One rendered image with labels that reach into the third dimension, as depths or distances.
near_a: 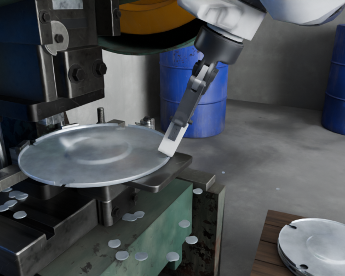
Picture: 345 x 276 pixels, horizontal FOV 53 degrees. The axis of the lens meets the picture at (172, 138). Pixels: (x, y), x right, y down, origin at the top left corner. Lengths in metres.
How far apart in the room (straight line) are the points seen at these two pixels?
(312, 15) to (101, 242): 0.50
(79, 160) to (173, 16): 0.46
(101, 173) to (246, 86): 3.51
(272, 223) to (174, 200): 0.56
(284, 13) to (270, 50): 3.47
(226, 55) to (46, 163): 0.36
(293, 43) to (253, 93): 0.68
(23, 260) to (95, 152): 0.22
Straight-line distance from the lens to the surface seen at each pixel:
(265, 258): 1.11
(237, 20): 0.53
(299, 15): 0.43
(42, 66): 0.62
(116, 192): 0.67
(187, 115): 0.57
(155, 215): 0.72
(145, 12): 0.96
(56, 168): 0.63
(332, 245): 1.16
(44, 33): 0.57
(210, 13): 0.51
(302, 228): 1.21
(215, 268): 0.99
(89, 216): 0.68
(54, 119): 0.73
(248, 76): 4.00
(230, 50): 0.55
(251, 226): 1.83
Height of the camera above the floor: 1.05
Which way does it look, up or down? 21 degrees down
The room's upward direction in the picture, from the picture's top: straight up
